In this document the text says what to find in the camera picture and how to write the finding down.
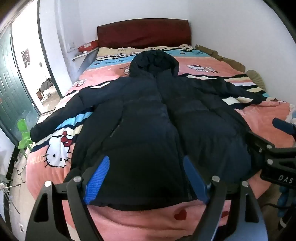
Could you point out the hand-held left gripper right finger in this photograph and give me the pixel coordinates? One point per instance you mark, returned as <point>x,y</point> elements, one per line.
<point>194,180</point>

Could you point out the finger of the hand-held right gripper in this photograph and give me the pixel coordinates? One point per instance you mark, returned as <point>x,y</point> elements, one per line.
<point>261,141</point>
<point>283,126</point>

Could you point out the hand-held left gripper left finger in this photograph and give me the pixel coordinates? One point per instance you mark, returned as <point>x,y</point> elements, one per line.
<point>98,178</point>

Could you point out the dark navy hooded puffer jacket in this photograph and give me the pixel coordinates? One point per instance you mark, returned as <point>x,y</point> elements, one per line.
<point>143,115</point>

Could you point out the person's right hand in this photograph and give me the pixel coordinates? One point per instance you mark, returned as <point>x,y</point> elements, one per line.
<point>283,199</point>

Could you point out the green plastic chair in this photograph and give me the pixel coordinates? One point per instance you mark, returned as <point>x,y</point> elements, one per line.
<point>24,136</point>

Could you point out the pink cartoon cat printed blanket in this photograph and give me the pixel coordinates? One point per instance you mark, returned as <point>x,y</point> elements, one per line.
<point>208,60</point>

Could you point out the dark cluttered table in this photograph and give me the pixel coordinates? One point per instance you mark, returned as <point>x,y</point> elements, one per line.
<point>45,85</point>

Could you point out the green door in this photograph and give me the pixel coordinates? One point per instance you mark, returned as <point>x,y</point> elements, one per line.
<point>11,97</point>

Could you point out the white bedside shelf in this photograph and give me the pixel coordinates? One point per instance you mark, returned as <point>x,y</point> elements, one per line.
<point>84,55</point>

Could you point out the red box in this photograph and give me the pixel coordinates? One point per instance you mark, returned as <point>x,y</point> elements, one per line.
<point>89,46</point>

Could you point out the dark red headboard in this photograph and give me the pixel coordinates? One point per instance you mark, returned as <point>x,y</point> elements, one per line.
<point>143,32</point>

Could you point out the white wall socket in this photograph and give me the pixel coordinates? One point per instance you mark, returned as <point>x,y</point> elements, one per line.
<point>21,227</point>

